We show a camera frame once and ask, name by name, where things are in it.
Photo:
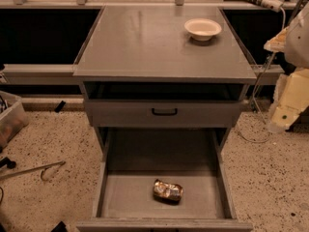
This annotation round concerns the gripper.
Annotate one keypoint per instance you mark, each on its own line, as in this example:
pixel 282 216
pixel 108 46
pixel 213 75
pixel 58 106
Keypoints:
pixel 298 45

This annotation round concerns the crushed orange can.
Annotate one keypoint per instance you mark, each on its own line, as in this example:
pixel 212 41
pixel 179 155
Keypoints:
pixel 167 191

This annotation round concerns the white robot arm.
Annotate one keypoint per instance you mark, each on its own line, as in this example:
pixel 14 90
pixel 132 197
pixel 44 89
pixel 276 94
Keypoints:
pixel 293 41

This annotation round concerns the grey drawer cabinet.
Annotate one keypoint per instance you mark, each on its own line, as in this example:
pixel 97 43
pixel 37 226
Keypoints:
pixel 143 53

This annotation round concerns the open grey lower drawer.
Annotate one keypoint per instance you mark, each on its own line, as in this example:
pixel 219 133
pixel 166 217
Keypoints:
pixel 165 180

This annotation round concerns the closed grey drawer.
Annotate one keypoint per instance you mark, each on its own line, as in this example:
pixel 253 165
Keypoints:
pixel 138 114

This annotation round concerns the white bowl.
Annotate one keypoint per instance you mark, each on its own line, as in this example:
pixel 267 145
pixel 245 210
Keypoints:
pixel 201 29

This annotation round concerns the small black floor object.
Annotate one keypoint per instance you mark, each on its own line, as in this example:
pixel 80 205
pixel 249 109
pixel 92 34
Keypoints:
pixel 60 106

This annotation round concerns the clear plastic bin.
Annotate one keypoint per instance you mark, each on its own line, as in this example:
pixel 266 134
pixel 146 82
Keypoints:
pixel 12 117

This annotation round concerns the black drawer handle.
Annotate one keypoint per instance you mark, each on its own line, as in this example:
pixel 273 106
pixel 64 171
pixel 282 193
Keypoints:
pixel 164 112

